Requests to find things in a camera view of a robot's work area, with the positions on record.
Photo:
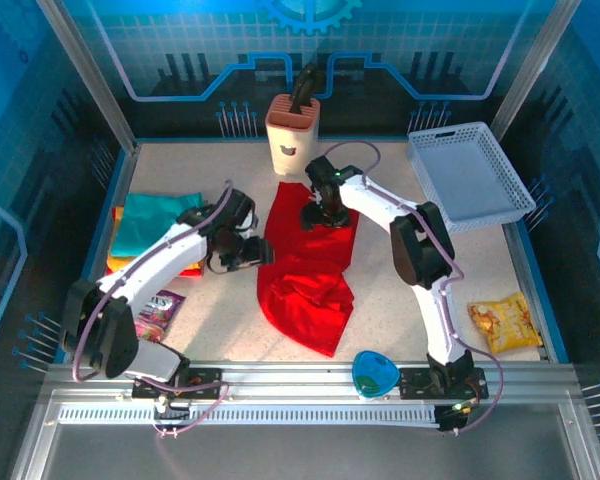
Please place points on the stack of folded coloured cloths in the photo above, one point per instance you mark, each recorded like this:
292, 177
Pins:
192, 272

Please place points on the yellow chip bag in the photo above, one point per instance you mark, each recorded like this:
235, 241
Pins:
505, 322

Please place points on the aluminium front frame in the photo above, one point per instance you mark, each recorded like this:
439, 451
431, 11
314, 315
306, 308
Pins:
300, 450

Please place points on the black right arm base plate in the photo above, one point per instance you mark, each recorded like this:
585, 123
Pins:
415, 385

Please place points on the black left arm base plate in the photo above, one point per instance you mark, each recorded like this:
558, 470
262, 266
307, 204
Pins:
205, 382

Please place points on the red t-shirt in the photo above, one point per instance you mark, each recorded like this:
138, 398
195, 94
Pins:
305, 300

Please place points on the white perforated plastic basket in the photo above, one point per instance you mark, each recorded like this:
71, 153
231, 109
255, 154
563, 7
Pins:
470, 175

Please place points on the blue plastic rounded container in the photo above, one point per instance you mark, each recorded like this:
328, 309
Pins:
375, 375

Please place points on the white knife block brown top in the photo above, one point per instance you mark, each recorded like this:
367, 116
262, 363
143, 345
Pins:
292, 140

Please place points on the folded teal t-shirt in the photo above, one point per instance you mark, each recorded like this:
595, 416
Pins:
145, 220

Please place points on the folded yellow t-shirt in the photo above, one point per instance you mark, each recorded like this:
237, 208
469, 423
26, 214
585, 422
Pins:
117, 262

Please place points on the aluminium corner post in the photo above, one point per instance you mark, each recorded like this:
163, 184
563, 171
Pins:
535, 70
90, 80

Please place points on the purple snack bag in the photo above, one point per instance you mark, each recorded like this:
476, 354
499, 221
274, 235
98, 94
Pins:
155, 315

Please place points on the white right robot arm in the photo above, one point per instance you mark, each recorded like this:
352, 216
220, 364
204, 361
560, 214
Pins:
375, 200

